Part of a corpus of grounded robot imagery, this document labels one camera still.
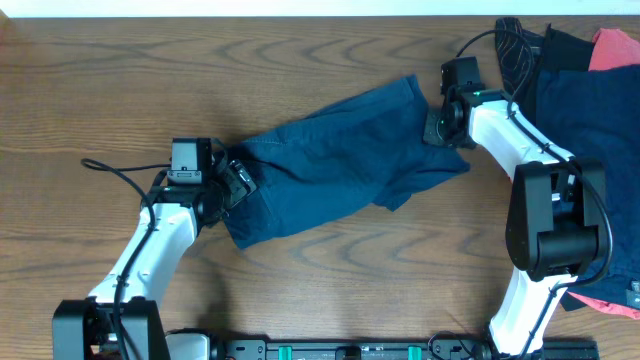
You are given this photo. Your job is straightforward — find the navy blue shorts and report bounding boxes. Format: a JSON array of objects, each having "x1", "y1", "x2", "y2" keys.
[{"x1": 224, "y1": 75, "x2": 470, "y2": 249}]

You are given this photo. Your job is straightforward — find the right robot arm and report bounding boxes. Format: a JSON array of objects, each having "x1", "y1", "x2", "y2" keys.
[{"x1": 423, "y1": 57, "x2": 613, "y2": 359}]

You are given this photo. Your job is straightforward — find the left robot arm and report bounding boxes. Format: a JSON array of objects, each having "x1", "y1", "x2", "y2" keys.
[{"x1": 52, "y1": 138, "x2": 257, "y2": 359}]

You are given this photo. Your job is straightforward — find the black patterned garment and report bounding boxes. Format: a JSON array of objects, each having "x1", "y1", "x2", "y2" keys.
[{"x1": 495, "y1": 17, "x2": 544, "y2": 103}]

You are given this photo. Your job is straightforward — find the plain black garment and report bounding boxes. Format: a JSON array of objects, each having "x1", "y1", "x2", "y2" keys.
[{"x1": 519, "y1": 23, "x2": 596, "y2": 126}]

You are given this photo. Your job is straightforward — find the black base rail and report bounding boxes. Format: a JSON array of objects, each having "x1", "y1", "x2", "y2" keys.
[{"x1": 164, "y1": 337, "x2": 600, "y2": 360}]

